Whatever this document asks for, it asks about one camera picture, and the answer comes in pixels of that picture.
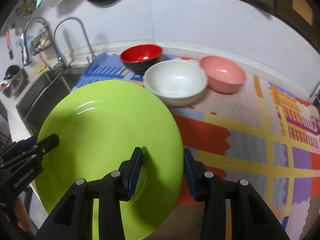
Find dish rack with bowls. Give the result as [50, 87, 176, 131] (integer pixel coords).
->
[1, 65, 28, 98]

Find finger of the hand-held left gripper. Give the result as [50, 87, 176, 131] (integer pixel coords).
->
[0, 134, 60, 170]
[21, 135, 38, 153]

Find green plate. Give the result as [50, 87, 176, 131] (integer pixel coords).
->
[34, 80, 184, 240]

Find black wire basket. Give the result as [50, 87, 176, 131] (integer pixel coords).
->
[30, 26, 54, 55]

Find red and black bowl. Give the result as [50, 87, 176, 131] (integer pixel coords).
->
[120, 44, 163, 74]

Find wall pipe valves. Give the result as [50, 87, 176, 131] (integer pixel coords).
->
[15, 0, 38, 18]

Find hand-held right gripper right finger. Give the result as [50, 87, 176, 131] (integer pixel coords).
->
[183, 148, 292, 240]

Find stainless steel sink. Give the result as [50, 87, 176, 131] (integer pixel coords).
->
[15, 70, 85, 133]

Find tall chrome faucet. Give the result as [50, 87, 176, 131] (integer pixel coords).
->
[21, 17, 71, 73]

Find red hanging utensils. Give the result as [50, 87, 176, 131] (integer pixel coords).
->
[6, 25, 18, 58]

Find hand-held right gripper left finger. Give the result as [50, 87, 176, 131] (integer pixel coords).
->
[34, 147, 143, 240]

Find white bowl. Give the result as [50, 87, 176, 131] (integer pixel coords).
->
[145, 60, 208, 107]

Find colourful patterned mat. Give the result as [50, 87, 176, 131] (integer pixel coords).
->
[72, 52, 320, 230]

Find thin gooseneck faucet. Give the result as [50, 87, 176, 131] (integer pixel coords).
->
[54, 17, 95, 62]

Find pink bowl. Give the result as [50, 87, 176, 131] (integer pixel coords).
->
[199, 56, 247, 94]

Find person's left hand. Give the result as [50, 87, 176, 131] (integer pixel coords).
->
[11, 196, 30, 232]

